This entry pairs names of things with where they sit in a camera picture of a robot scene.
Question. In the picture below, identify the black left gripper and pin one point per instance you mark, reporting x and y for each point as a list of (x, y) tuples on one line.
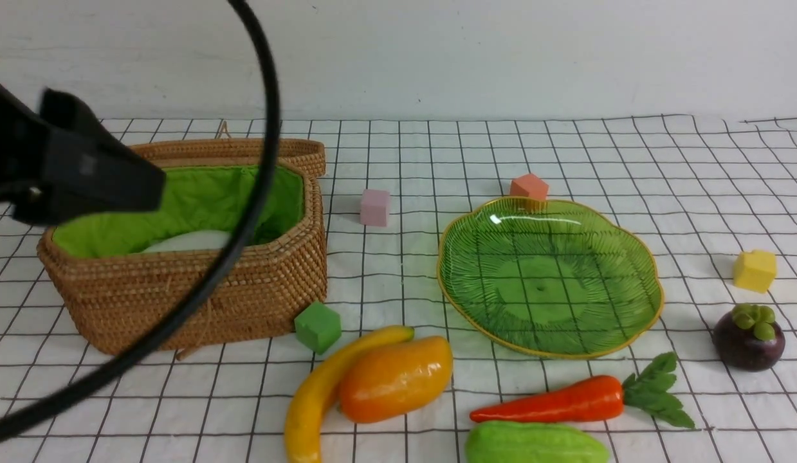
[(60, 163)]

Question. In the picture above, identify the white radish with green leaves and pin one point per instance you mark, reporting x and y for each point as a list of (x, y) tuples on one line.
[(195, 240)]

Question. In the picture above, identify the yellow banana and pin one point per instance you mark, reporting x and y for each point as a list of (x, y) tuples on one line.
[(318, 392)]

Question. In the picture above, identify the orange yellow mango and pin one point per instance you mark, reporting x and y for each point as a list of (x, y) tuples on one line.
[(396, 379)]

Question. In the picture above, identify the green cucumber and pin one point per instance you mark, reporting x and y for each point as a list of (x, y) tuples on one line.
[(502, 441)]

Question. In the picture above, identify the dark purple mangosteen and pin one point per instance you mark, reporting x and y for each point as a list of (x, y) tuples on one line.
[(749, 338)]

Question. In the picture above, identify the woven wicker basket green lining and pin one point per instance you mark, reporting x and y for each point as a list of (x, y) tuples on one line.
[(115, 291)]

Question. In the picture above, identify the green foam cube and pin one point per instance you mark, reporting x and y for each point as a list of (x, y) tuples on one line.
[(318, 327)]

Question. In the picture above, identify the pink foam cube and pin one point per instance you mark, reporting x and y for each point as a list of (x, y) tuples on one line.
[(375, 208)]

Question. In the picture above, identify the orange foam cube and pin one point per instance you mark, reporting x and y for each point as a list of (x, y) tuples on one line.
[(529, 185)]

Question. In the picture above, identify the green glass leaf plate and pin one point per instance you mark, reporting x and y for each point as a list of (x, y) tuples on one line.
[(552, 279)]

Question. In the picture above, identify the orange carrot with green leaves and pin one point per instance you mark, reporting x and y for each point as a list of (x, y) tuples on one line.
[(600, 398)]

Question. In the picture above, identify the white grid tablecloth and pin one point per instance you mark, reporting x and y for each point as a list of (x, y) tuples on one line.
[(696, 190)]

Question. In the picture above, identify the yellow foam cube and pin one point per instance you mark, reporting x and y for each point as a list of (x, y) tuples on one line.
[(755, 270)]

